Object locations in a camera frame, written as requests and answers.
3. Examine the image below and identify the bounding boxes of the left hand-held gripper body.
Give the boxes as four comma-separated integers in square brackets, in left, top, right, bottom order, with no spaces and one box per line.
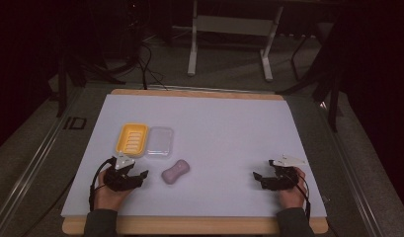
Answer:
[104,152,142,193]

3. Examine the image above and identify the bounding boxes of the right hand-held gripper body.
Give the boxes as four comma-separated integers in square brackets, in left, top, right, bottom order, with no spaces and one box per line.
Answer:
[261,153,306,192]

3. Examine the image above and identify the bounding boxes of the person's left hand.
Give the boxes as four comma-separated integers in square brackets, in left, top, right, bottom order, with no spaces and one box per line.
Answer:
[93,167,135,212]

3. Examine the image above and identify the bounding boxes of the person's right hand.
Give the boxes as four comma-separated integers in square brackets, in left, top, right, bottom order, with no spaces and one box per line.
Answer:
[277,166,308,209]

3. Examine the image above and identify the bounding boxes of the pink soap bar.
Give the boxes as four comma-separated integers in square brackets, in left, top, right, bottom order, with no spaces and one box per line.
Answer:
[161,159,192,186]

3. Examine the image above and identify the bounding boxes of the clear plastic soap dish lid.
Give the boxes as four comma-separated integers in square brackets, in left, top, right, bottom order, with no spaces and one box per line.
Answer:
[145,125,175,158]

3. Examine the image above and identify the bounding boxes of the yellow soap dish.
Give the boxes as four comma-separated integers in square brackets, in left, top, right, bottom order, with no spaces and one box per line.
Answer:
[115,122,149,158]

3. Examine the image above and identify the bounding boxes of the white table mat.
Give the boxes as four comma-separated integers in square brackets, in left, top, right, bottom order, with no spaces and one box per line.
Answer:
[60,94,328,219]

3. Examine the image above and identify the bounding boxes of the wooden table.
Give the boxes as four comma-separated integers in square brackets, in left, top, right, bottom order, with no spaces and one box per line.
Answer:
[61,88,330,236]

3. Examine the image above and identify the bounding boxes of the dark metal stand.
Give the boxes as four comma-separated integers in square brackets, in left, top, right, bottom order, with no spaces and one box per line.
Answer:
[277,19,344,133]
[55,53,126,119]

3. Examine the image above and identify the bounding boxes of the white metal stand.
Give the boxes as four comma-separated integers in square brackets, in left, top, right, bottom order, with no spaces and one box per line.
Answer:
[187,0,284,83]

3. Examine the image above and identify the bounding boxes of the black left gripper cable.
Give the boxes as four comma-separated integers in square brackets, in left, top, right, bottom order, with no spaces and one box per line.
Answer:
[88,157,118,212]

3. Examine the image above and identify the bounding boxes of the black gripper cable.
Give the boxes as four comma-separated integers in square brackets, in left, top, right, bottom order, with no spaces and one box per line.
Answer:
[292,172,312,222]
[88,157,118,212]

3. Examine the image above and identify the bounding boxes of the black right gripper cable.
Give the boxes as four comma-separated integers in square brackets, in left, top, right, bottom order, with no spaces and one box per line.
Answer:
[292,172,312,222]

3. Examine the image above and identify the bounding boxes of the black floor cables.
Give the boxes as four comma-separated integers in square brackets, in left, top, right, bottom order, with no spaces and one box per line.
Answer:
[123,39,169,91]

